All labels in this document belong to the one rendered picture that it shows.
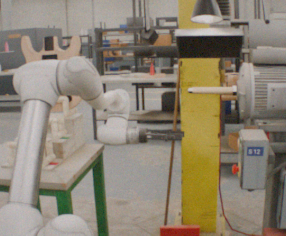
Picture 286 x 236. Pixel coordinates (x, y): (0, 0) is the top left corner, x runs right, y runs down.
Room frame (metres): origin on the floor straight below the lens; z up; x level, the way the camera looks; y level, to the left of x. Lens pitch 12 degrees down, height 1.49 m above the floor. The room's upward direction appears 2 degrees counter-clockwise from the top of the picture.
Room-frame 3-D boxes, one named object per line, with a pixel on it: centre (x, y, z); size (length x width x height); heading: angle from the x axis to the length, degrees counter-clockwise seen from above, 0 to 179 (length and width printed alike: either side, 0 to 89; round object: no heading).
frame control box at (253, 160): (1.37, -0.50, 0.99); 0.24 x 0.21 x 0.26; 79
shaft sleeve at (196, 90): (1.65, -0.32, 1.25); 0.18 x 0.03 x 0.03; 79
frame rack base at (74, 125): (1.94, 0.47, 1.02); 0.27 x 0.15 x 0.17; 79
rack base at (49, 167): (1.64, 0.53, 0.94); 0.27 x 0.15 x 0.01; 79
